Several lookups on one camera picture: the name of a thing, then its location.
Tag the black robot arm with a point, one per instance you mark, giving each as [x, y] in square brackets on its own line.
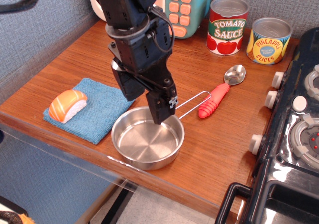
[142, 43]

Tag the blue towel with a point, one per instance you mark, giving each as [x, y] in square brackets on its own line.
[104, 106]

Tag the toy microwave oven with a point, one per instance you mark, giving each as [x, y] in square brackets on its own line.
[184, 16]

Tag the small steel pot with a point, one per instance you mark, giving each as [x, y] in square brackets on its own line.
[145, 145]

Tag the salmon sushi toy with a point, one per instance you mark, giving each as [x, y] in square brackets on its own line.
[66, 105]

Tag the pineapple slices can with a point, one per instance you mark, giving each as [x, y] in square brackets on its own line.
[268, 40]

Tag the tomato sauce can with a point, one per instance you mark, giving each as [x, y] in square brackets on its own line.
[226, 26]

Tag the black toy stove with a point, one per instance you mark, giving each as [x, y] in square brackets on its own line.
[285, 187]

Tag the red handled spoon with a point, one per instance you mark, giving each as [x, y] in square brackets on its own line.
[233, 76]

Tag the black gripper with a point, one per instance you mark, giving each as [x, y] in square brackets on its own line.
[141, 50]

